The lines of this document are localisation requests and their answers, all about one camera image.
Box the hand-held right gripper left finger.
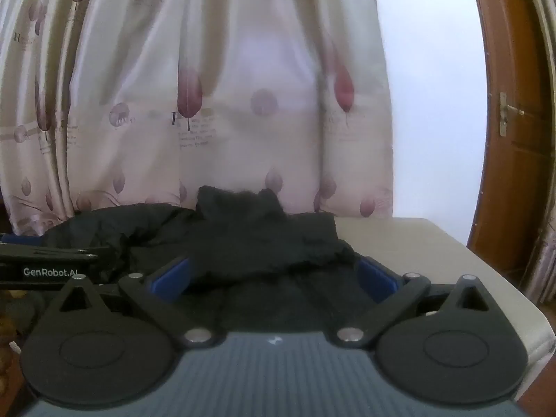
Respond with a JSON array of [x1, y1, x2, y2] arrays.
[[42, 256, 218, 349]]

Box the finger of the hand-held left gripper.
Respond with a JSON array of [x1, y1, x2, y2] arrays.
[[0, 234, 113, 267]]

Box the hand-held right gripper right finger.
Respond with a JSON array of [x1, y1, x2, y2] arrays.
[[334, 257, 507, 349]]

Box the black garment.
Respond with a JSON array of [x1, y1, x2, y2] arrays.
[[41, 185, 418, 332]]

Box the carved wooden furniture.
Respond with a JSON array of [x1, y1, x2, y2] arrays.
[[0, 295, 23, 402]]

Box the pale striped curtain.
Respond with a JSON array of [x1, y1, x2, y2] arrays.
[[520, 0, 556, 307]]

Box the brown wooden door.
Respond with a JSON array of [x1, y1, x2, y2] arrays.
[[466, 0, 556, 301]]

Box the cream leaf-print curtain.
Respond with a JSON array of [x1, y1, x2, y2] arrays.
[[0, 0, 395, 239]]

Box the brass door handle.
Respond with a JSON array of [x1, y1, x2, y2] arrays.
[[498, 91, 526, 138]]

